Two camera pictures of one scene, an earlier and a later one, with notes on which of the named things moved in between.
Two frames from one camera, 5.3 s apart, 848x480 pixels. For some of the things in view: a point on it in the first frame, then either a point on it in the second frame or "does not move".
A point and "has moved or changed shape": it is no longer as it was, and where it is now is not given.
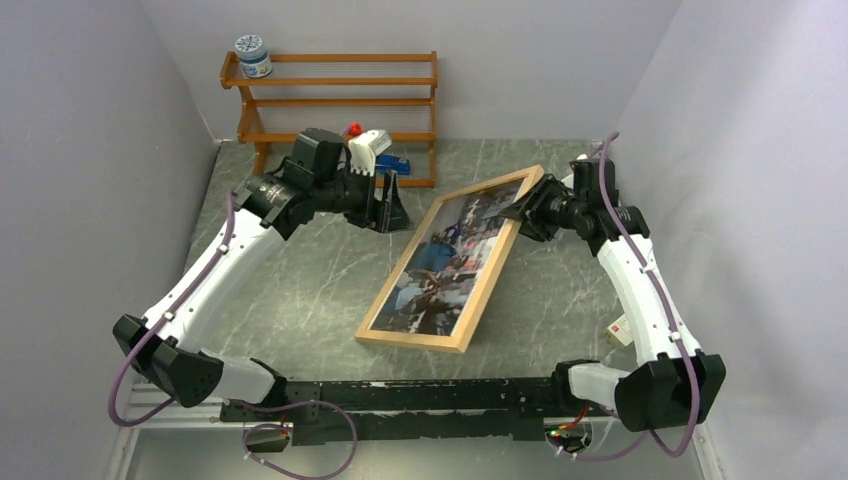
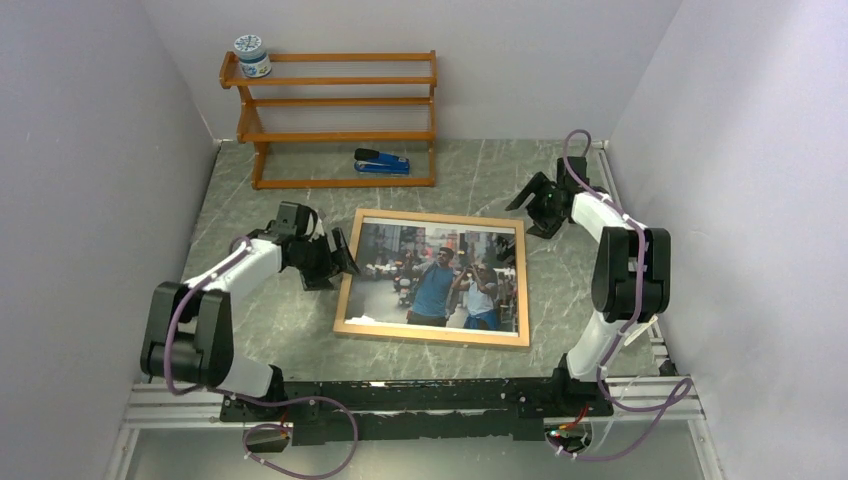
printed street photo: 434,289 has moved or changed shape
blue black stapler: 390,162 does not move
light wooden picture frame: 456,342 -> 352,250
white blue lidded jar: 254,57 does not move
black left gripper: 394,217 -> 343,258
